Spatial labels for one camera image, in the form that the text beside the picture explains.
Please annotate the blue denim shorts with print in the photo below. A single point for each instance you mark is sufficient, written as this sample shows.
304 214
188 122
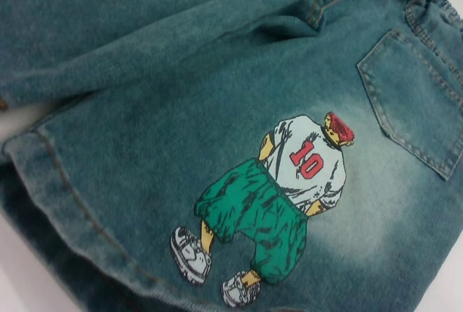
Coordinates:
217 73

